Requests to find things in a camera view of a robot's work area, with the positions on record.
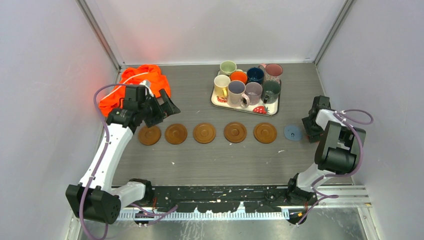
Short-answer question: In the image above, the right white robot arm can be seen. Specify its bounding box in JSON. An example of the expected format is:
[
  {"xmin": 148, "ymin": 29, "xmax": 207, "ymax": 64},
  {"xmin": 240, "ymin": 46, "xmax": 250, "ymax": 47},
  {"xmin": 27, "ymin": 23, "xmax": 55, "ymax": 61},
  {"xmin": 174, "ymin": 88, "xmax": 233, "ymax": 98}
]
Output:
[{"xmin": 285, "ymin": 95, "xmax": 366, "ymax": 205}]

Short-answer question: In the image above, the dark blue mug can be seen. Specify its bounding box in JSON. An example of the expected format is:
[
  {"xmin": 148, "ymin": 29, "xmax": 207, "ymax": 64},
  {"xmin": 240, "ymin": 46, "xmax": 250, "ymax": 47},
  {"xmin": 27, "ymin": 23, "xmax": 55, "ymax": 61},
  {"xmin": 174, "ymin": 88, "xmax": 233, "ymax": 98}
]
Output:
[{"xmin": 246, "ymin": 67, "xmax": 265, "ymax": 85}]

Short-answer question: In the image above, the orange mug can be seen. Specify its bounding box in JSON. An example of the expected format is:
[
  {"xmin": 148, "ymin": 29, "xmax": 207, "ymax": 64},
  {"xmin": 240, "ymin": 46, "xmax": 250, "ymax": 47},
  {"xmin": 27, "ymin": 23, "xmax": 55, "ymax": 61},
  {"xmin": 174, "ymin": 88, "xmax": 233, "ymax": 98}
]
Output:
[{"xmin": 229, "ymin": 71, "xmax": 248, "ymax": 84}]

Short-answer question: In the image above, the orange cloth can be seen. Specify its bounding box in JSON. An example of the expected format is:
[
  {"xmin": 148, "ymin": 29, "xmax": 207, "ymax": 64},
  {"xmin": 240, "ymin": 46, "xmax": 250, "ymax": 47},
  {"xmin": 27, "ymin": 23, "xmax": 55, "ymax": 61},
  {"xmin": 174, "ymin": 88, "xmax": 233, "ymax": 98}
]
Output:
[{"xmin": 98, "ymin": 64, "xmax": 172, "ymax": 117}]

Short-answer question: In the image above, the dark green mug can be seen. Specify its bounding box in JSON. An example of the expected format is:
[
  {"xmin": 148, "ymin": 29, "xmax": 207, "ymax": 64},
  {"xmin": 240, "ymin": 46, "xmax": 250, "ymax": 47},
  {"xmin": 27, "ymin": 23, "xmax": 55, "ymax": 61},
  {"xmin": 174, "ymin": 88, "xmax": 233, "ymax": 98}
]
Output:
[{"xmin": 261, "ymin": 80, "xmax": 281, "ymax": 104}]

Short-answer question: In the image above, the lilac mug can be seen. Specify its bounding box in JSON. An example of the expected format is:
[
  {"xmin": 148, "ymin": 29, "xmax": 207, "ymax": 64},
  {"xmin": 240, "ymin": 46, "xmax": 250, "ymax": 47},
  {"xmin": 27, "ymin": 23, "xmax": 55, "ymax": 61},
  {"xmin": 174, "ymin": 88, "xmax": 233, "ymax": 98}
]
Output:
[{"xmin": 245, "ymin": 82, "xmax": 263, "ymax": 106}]

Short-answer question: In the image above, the white pink-handled mug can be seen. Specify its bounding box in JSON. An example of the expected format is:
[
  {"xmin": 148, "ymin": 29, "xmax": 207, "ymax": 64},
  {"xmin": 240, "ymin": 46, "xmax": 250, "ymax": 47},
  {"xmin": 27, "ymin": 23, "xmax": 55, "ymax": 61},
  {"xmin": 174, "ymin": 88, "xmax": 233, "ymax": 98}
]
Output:
[{"xmin": 227, "ymin": 80, "xmax": 250, "ymax": 108}]

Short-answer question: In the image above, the white strawberry tray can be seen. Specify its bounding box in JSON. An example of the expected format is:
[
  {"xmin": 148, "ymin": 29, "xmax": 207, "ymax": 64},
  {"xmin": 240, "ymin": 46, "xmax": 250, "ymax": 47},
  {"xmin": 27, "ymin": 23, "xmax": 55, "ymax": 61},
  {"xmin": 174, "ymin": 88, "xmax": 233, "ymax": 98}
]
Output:
[{"xmin": 210, "ymin": 89, "xmax": 281, "ymax": 117}]

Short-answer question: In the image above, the pink speckled mug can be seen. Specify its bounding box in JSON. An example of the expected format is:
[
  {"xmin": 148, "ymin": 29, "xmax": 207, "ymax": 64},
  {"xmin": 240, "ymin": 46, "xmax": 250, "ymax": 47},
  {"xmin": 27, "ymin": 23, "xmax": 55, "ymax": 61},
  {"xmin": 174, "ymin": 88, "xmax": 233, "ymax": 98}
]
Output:
[{"xmin": 258, "ymin": 63, "xmax": 284, "ymax": 83}]

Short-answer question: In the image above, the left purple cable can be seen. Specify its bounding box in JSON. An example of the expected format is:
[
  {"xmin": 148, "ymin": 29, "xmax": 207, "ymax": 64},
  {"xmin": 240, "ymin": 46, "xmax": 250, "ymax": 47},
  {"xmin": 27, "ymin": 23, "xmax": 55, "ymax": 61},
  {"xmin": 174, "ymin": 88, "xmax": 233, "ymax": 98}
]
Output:
[{"xmin": 78, "ymin": 83, "xmax": 180, "ymax": 240}]

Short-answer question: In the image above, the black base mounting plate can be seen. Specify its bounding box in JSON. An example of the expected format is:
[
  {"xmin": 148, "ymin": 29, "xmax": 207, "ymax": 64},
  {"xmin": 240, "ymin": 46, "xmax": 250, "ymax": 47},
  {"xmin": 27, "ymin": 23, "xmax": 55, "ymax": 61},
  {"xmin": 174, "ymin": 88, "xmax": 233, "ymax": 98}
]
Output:
[{"xmin": 121, "ymin": 184, "xmax": 319, "ymax": 214}]

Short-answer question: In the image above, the wooden coaster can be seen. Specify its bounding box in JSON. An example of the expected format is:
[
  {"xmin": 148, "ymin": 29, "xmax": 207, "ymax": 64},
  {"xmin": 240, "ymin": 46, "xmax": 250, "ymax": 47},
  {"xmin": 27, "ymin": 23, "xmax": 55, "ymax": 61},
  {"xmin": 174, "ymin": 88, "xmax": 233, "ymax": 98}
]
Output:
[
  {"xmin": 164, "ymin": 123, "xmax": 188, "ymax": 145},
  {"xmin": 223, "ymin": 122, "xmax": 247, "ymax": 143},
  {"xmin": 193, "ymin": 122, "xmax": 216, "ymax": 144},
  {"xmin": 137, "ymin": 126, "xmax": 162, "ymax": 146},
  {"xmin": 253, "ymin": 122, "xmax": 278, "ymax": 144}
]

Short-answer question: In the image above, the aluminium front rail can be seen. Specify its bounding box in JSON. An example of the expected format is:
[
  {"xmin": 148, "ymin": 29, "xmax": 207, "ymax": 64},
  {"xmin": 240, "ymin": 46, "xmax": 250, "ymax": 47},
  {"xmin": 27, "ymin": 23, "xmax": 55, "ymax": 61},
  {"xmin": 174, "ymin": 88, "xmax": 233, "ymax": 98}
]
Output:
[{"xmin": 117, "ymin": 208, "xmax": 290, "ymax": 222}]

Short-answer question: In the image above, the light green mug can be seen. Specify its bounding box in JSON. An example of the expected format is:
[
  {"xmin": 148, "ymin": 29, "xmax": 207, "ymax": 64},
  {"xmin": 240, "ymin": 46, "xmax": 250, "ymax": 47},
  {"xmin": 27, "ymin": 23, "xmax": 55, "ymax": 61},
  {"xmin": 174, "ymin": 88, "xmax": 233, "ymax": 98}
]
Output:
[{"xmin": 219, "ymin": 60, "xmax": 238, "ymax": 76}]

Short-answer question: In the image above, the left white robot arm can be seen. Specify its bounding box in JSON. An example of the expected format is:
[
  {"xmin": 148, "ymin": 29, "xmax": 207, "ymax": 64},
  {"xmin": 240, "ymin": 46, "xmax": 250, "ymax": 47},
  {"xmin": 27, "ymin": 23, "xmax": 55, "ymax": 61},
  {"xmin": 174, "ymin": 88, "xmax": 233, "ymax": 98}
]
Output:
[{"xmin": 65, "ymin": 82, "xmax": 181, "ymax": 225}]

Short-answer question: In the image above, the blue coaster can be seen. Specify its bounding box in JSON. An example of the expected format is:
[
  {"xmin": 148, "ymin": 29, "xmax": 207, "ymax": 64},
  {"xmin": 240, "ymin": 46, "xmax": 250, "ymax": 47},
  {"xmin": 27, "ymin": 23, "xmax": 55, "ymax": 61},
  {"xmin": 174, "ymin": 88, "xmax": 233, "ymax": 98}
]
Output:
[{"xmin": 283, "ymin": 125, "xmax": 303, "ymax": 142}]

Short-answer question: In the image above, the cream yellow mug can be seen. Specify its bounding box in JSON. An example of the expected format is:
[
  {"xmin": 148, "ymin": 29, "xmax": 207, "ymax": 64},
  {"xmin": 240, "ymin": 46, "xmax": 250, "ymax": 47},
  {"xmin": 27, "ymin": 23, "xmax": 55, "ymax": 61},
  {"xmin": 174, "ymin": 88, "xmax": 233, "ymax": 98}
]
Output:
[{"xmin": 213, "ymin": 74, "xmax": 231, "ymax": 98}]

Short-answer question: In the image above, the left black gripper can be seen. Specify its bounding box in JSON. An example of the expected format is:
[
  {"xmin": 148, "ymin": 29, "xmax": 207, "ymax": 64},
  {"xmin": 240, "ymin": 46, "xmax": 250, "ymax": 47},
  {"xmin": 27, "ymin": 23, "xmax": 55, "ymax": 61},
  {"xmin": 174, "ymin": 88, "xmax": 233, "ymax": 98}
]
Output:
[{"xmin": 139, "ymin": 89, "xmax": 180, "ymax": 128}]

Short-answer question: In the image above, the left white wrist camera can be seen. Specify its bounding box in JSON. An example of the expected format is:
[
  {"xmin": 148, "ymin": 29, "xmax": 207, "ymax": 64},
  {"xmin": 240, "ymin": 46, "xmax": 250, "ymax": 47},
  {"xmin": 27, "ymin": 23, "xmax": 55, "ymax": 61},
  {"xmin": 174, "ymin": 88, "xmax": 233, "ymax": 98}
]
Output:
[{"xmin": 139, "ymin": 79, "xmax": 154, "ymax": 97}]

